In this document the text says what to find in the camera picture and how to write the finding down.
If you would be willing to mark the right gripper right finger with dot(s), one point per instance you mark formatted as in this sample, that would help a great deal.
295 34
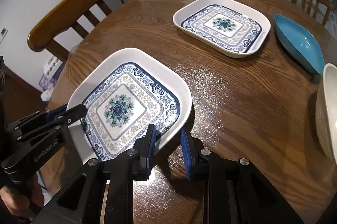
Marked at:
191 148

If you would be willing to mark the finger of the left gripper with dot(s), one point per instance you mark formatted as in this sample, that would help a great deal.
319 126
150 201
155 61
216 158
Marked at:
56 112
71 115

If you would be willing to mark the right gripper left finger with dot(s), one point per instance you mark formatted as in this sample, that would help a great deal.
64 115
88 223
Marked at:
145 147

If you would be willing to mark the blue patterned square plate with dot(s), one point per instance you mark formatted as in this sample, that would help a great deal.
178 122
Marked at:
232 28
123 95

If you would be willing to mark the cream ribbed bowl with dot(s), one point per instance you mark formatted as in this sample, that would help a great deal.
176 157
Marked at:
325 112

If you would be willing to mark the blue square dish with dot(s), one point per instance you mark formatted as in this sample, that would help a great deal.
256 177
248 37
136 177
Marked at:
300 44

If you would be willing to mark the person's left hand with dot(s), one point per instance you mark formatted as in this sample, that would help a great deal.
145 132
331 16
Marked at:
15 208

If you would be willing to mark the white box on floor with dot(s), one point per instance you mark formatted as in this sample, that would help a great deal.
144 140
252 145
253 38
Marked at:
51 73

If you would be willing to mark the left wooden chair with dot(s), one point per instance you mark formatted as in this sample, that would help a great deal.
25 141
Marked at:
61 18

